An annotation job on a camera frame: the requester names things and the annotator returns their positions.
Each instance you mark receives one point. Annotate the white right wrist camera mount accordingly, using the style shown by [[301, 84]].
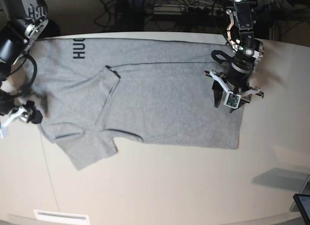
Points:
[[10, 121]]

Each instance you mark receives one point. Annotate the grey T-shirt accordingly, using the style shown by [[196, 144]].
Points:
[[91, 91]]

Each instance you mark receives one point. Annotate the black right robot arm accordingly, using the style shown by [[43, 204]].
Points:
[[26, 20]]

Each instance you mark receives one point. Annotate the black power strip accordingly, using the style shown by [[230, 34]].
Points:
[[167, 10]]

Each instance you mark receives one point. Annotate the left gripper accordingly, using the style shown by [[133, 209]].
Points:
[[238, 75]]

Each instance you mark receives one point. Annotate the white label strip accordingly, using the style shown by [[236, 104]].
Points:
[[61, 218]]

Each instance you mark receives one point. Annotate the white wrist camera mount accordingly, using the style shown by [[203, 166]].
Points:
[[10, 121], [233, 97]]

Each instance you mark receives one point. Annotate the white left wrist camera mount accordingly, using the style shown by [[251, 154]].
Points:
[[233, 97]]

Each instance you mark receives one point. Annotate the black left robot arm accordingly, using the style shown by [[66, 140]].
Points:
[[240, 37]]

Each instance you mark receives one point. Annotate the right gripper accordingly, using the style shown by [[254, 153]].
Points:
[[36, 116]]

